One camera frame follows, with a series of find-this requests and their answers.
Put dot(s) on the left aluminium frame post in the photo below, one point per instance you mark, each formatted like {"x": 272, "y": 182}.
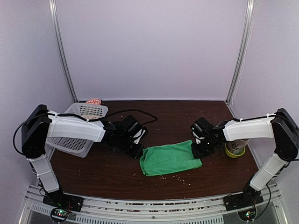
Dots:
{"x": 61, "y": 51}

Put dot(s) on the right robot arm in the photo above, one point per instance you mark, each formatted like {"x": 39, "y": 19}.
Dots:
{"x": 276, "y": 132}

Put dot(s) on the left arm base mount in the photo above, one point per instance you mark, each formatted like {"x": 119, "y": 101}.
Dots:
{"x": 63, "y": 204}

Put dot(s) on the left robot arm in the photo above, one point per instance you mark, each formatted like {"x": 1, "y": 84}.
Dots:
{"x": 34, "y": 135}

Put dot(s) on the white perforated plastic basket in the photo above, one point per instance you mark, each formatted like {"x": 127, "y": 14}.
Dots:
{"x": 75, "y": 134}

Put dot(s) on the green bowl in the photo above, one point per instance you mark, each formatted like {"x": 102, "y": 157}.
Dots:
{"x": 233, "y": 155}

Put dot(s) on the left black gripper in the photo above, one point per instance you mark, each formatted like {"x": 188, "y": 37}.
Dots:
{"x": 135, "y": 154}

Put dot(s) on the aluminium frame post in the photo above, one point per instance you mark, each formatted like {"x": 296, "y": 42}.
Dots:
{"x": 61, "y": 51}
{"x": 240, "y": 62}

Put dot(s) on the right aluminium frame post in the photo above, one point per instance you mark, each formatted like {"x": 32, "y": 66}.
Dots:
{"x": 240, "y": 62}

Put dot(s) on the green microfiber towel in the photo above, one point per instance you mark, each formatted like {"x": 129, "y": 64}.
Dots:
{"x": 168, "y": 159}

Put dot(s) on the white coral pattern mug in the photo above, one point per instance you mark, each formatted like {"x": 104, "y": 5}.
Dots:
{"x": 238, "y": 144}

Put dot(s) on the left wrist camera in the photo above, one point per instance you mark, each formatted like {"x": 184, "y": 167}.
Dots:
{"x": 133, "y": 129}

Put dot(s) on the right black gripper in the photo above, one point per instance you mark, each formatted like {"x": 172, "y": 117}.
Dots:
{"x": 197, "y": 154}

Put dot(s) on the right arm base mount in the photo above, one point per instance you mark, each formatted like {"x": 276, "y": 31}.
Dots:
{"x": 245, "y": 202}

